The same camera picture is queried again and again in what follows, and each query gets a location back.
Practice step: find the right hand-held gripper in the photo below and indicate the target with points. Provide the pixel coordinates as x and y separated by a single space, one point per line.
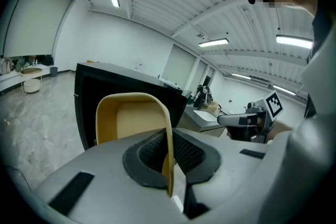
274 107

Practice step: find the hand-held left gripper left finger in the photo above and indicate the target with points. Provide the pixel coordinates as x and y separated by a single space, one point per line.
105 173

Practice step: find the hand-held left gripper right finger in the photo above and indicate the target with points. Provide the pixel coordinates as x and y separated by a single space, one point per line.
236 173

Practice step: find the yellow plastic tray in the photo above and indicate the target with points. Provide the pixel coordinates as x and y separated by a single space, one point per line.
131 118

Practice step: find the black cabinet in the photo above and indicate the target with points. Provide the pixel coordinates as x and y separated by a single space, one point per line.
105 86

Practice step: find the person's right forearm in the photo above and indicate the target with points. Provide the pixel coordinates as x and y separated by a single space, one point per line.
281 129

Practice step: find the person's right hand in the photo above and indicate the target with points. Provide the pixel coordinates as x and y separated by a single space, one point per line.
260 124

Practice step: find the cardboard box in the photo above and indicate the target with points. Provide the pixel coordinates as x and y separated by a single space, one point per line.
213 106

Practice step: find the white rounded tray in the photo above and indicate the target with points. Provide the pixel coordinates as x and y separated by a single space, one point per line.
204 115

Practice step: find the black equipment stand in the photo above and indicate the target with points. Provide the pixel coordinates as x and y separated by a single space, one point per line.
203 91

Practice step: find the dark side table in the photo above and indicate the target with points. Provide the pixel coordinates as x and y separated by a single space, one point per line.
189 123

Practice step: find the narrow white roller blind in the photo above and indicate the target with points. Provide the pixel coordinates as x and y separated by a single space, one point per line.
200 73

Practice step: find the grey waste bin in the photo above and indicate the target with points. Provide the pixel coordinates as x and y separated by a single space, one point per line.
53 72

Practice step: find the white round pouf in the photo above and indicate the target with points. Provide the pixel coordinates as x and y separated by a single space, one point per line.
32 86

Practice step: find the white round stool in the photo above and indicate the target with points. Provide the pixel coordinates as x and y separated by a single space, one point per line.
31 70

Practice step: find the black bag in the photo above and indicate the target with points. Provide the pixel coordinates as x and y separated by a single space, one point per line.
47 60

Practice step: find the person's black clothing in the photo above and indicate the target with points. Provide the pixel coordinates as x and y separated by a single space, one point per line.
319 29

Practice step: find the white low counter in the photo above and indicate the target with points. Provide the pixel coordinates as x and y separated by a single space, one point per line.
10 80

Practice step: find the beige bag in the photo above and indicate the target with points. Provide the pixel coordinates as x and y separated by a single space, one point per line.
5 66

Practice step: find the large white roller blind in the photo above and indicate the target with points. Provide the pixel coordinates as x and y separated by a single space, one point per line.
36 15

